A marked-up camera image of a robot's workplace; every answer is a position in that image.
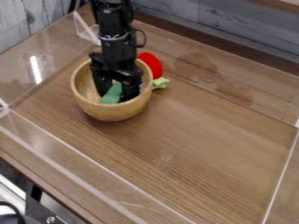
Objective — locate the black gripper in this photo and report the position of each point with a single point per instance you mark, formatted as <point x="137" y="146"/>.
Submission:
<point x="115" y="64"/>

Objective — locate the brown wooden bowl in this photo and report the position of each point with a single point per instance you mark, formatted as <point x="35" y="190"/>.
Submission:
<point x="89" y="99"/>

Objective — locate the black table leg mount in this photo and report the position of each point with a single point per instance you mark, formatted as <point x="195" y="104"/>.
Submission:
<point x="37" y="210"/>

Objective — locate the clear acrylic corner bracket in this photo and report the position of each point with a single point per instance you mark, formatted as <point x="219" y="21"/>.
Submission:
<point x="87" y="32"/>

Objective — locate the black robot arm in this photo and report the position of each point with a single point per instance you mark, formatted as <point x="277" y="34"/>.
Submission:
<point x="114" y="16"/>

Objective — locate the green rectangular block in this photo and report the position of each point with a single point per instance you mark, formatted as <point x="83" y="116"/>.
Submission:
<point x="113" y="95"/>

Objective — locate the red plush strawberry toy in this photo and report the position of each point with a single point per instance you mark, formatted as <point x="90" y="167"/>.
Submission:
<point x="155" y="65"/>

